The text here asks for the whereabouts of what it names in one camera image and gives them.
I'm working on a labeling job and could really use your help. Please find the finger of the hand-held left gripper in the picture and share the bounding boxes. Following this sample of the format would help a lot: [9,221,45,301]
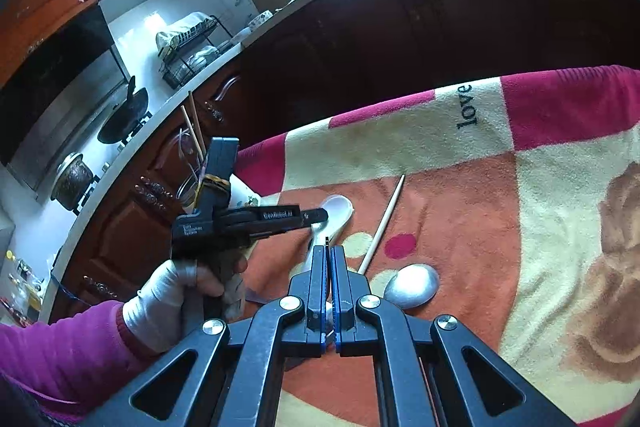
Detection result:
[254,205,330,239]

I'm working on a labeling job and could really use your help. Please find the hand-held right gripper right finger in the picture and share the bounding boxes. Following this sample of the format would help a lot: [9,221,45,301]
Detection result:
[330,246,576,427]

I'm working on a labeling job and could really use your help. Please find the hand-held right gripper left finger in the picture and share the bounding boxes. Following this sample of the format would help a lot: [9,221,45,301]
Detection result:
[82,246,332,427]

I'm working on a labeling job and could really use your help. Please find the white steel utensil jar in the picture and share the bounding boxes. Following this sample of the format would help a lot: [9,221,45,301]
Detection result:
[176,157,261,215]

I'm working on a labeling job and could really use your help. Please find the white ceramic spoon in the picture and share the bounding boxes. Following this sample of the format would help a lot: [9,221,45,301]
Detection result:
[302,194,355,278]

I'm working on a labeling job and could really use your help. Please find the oval steel spoon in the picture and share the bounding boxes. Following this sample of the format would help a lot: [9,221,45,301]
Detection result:
[382,263,441,309]

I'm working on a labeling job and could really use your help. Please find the person's left forearm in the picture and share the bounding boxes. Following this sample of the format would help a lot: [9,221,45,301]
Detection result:
[0,299,151,423]

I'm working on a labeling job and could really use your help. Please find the person's left hand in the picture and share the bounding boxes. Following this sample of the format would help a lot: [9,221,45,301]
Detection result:
[121,254,251,355]

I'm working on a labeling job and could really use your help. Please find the pale wooden chopstick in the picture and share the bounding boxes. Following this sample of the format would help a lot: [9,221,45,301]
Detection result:
[181,106,201,162]
[357,174,406,275]

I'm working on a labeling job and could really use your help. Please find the black wok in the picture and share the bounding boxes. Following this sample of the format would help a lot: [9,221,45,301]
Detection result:
[96,77,151,145]

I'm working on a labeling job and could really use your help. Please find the lidded cooking pot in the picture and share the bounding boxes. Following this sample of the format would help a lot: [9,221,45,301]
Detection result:
[50,152,96,212]

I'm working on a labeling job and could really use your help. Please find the grey kitchen countertop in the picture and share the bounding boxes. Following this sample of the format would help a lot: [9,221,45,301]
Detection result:
[45,0,640,288]

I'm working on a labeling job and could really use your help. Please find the black dish rack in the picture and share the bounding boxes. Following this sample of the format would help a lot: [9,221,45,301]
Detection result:
[156,12,236,90]

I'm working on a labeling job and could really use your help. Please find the black range hood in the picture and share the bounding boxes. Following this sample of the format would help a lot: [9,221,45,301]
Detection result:
[0,4,126,192]

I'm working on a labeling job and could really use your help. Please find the patterned fleece blanket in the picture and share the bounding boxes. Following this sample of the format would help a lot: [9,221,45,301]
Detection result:
[232,64,640,427]

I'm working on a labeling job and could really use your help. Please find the dark wooden base cabinets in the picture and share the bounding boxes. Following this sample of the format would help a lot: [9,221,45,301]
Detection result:
[50,0,640,323]

